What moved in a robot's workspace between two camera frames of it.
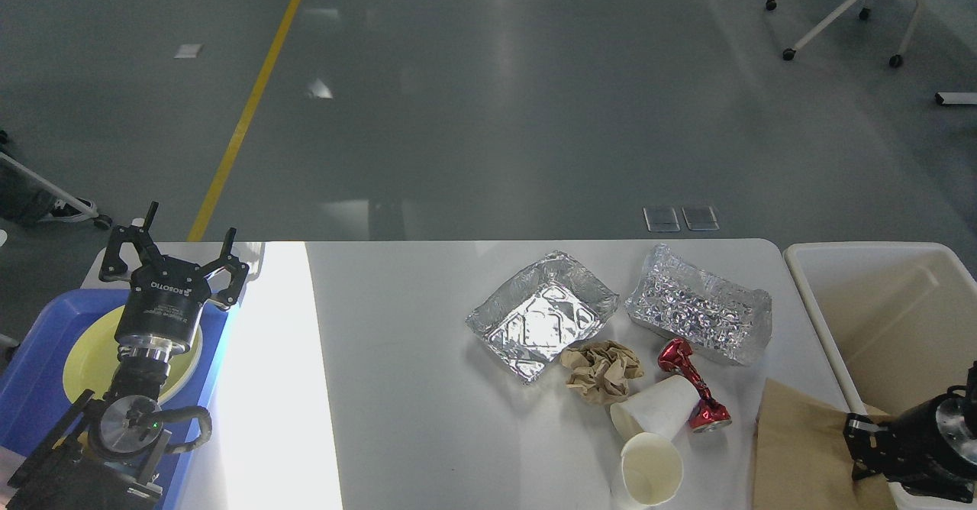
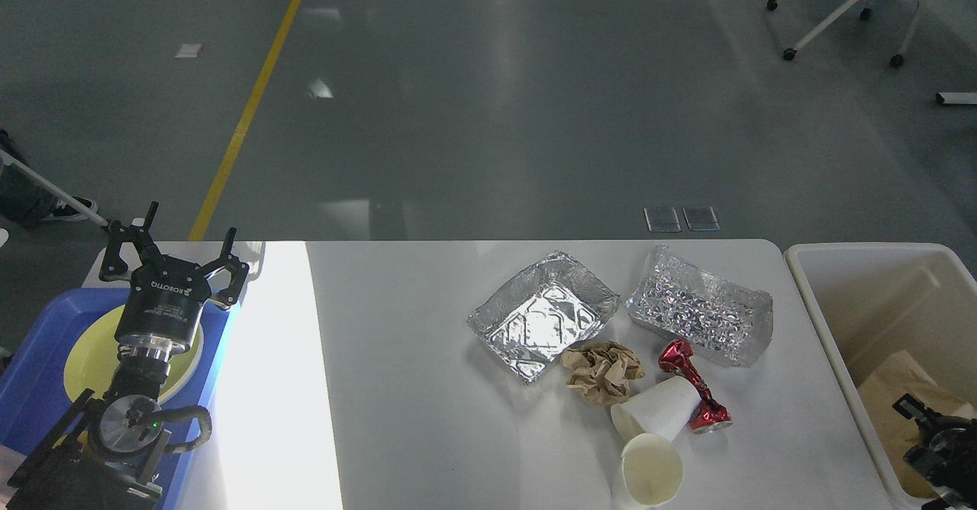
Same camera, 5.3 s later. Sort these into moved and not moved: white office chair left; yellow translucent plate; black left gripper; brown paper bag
Moved: brown paper bag
Not moved: black left gripper; yellow translucent plate; white office chair left
